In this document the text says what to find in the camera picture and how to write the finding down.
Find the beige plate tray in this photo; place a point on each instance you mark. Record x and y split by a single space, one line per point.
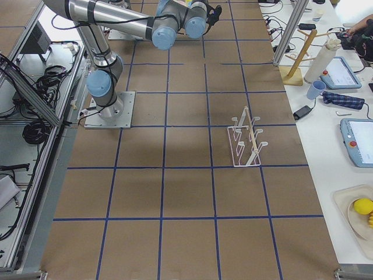
358 223

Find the blue plaid cloth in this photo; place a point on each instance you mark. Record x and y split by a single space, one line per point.
343 100

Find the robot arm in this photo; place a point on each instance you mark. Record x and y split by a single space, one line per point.
105 25

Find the yellow lemon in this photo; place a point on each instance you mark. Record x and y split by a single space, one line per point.
363 206

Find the blue teach pendant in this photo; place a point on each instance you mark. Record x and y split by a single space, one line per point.
357 137
339 75

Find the wooden mug tree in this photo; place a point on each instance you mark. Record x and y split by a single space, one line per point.
292 75

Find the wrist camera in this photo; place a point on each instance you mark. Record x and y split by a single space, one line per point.
214 15

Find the blue cup on desk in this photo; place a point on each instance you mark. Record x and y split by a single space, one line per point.
316 88

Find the white dish rack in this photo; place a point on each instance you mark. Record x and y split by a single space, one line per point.
243 140

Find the black power adapter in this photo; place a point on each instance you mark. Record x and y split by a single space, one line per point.
302 112

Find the white thermos bottle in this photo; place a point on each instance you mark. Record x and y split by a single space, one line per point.
322 60

